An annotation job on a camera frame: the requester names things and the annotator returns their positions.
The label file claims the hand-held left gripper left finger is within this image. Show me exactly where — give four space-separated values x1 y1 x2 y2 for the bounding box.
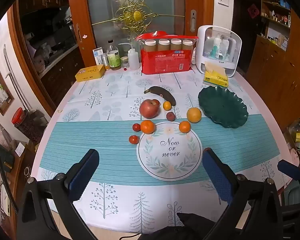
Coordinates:
16 149 100 240

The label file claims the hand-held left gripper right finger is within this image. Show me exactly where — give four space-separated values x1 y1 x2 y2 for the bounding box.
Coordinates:
202 148 283 240

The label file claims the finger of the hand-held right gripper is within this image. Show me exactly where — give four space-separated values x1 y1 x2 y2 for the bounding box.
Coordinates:
277 159 300 182

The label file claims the orange mandarin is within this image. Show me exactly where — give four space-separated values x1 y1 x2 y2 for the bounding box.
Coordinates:
179 121 191 133
140 120 156 134

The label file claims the large yellow orange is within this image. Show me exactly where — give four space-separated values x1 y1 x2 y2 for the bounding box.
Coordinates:
186 107 202 123

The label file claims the dark green scalloped plate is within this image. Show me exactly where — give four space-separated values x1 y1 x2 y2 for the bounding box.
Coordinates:
198 86 249 128

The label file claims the person's dark clothing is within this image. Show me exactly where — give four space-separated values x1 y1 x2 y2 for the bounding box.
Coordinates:
140 212 217 240

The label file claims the red lid jar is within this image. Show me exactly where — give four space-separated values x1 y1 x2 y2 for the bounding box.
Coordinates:
12 107 47 143

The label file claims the wooden cabinet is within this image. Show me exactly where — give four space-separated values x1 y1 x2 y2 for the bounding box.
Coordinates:
246 10 300 130

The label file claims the red apple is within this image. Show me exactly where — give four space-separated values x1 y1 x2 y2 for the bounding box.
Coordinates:
139 99 160 119

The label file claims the yellow tissue pack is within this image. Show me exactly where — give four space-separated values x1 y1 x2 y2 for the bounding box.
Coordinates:
203 64 229 88

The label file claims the blackened banana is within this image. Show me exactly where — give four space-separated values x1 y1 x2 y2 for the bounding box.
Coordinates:
144 86 177 106

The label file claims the yellow tin box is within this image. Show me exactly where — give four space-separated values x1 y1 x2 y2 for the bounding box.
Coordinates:
75 64 105 82

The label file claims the small metal can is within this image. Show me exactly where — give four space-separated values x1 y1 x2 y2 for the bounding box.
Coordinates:
102 53 111 70

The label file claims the white and blue carton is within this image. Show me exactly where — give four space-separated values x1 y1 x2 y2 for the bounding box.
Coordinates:
92 47 106 66

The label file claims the white clear-lid storage box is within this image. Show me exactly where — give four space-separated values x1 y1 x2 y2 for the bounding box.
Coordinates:
191 25 242 78

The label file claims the glass bottle green label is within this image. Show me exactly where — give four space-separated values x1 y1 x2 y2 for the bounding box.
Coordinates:
107 39 121 70

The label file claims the red paper cup package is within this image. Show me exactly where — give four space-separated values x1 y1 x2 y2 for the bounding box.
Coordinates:
136 31 199 75

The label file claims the white squeeze bottle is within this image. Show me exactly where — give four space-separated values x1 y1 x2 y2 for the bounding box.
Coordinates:
118 42 140 70

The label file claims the white plastic bottle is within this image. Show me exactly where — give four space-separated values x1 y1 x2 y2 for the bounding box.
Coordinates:
221 39 230 55

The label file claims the red paper decoration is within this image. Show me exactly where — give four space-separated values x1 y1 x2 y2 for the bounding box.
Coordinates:
247 4 259 18

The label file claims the gold door ornament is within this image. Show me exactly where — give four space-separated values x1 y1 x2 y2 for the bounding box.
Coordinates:
92 0 185 34

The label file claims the wooden frosted glass door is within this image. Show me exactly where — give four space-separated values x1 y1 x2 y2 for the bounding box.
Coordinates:
66 0 214 65

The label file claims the long metal handle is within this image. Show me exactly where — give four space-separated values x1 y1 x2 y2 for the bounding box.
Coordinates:
3 44 29 108

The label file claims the wooden wall shelf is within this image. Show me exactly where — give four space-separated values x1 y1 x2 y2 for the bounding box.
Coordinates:
260 0 292 53

